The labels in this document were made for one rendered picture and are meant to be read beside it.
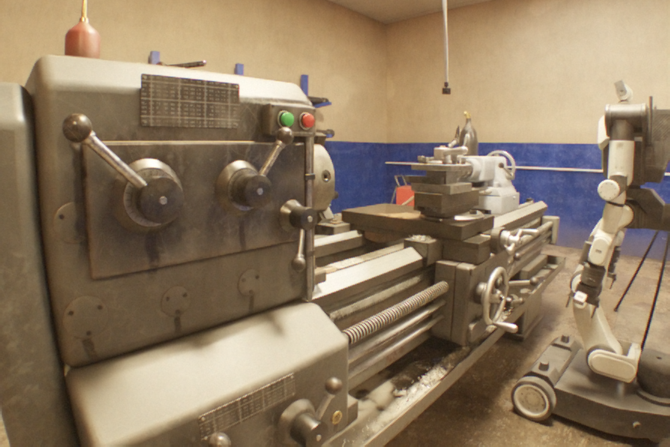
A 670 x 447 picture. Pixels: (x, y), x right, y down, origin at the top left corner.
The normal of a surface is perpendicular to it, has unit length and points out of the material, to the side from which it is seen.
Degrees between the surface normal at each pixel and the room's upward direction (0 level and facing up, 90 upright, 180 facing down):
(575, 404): 90
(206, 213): 90
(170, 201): 90
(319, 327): 32
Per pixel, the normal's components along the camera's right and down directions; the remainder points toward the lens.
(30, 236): 0.93, 0.04
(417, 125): -0.69, 0.08
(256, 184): 0.72, 0.07
